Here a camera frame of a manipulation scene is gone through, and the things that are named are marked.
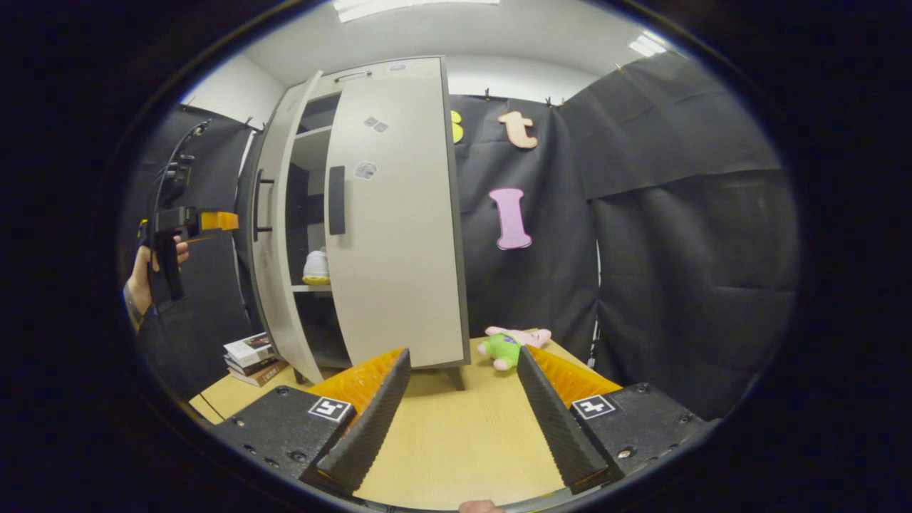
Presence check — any white grey shoe cabinet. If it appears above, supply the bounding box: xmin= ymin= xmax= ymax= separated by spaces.
xmin=237 ymin=56 xmax=472 ymax=391

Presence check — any green pink plush toy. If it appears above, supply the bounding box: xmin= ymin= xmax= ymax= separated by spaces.
xmin=477 ymin=326 xmax=553 ymax=371

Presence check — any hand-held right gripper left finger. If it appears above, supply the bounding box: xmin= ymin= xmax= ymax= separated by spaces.
xmin=214 ymin=347 xmax=413 ymax=496

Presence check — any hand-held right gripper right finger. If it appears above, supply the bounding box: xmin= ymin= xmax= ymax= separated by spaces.
xmin=516 ymin=345 xmax=705 ymax=494

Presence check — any rectangular ceiling light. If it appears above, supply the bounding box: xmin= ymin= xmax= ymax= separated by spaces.
xmin=333 ymin=0 xmax=499 ymax=24
xmin=628 ymin=32 xmax=668 ymax=58

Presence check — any white canvas shoe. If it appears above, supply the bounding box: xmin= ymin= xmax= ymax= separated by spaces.
xmin=303 ymin=249 xmax=332 ymax=286

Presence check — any black cable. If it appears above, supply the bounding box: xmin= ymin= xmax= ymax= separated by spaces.
xmin=152 ymin=120 xmax=212 ymax=211

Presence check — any dark cover book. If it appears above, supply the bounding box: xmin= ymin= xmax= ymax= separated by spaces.
xmin=225 ymin=354 xmax=283 ymax=377

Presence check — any black backdrop cloth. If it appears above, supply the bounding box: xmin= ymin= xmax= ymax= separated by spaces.
xmin=118 ymin=50 xmax=799 ymax=421

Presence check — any white cover book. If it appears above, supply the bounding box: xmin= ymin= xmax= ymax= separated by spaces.
xmin=224 ymin=333 xmax=276 ymax=368

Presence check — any brown cover book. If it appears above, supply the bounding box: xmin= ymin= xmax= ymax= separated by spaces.
xmin=229 ymin=363 xmax=289 ymax=388

